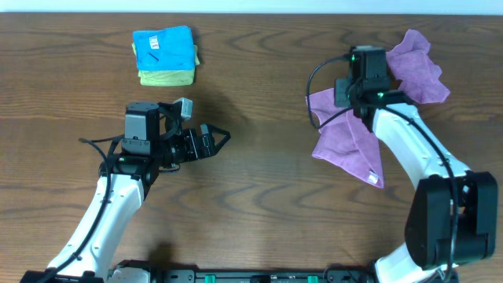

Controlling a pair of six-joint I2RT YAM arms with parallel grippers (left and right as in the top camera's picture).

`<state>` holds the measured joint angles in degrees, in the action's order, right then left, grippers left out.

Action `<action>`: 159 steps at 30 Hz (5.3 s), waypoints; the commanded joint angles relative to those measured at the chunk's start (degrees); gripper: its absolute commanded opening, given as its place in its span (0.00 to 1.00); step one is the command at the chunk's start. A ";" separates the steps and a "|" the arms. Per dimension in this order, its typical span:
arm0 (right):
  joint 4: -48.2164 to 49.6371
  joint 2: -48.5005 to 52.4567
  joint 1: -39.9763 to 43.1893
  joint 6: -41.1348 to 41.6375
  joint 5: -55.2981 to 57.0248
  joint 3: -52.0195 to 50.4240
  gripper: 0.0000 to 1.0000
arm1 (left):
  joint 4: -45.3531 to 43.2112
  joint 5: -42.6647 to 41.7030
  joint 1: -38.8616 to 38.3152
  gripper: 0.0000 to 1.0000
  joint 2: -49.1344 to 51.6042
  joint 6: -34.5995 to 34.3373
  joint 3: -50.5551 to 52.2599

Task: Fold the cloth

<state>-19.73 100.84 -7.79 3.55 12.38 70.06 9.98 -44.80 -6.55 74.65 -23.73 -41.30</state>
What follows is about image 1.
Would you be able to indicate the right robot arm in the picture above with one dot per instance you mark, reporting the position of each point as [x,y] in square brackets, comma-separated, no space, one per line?
[453,217]

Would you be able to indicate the folded blue cloth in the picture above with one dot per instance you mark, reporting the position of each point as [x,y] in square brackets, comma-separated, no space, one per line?
[169,49]

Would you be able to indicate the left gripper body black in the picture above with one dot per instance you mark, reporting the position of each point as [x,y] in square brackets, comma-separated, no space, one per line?
[205,142]

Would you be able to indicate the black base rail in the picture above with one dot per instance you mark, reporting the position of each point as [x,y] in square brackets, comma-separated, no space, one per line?
[255,276]

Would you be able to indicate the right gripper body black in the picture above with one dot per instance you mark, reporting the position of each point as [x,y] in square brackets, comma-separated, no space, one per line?
[345,91]

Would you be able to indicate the purple cloth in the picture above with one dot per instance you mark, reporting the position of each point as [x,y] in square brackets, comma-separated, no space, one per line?
[346,143]
[419,75]

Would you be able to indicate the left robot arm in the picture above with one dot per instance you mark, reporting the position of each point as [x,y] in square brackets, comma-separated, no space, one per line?
[153,142]

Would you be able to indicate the crumpled purple cloth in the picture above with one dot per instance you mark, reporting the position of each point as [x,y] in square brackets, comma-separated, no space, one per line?
[419,75]

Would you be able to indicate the folded green cloth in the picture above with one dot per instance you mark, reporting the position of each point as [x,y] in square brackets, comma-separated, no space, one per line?
[177,77]

